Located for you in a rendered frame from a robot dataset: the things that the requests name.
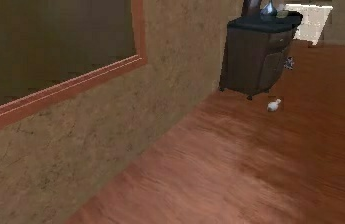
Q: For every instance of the dark brown upright object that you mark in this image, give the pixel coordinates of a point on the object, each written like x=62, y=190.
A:
x=250, y=6

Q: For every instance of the blue glass vase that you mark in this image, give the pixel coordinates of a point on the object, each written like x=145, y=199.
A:
x=268, y=9

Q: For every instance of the small olive flat object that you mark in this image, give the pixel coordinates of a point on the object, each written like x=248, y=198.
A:
x=282, y=14

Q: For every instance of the dark brown cabinet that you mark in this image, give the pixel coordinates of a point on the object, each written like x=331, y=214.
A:
x=253, y=56

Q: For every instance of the small blue white object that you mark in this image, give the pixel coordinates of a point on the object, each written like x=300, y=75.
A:
x=289, y=63

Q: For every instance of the red framed window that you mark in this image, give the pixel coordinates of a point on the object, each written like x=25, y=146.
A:
x=56, y=36

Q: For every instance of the small white bottle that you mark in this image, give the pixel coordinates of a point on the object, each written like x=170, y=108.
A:
x=273, y=105

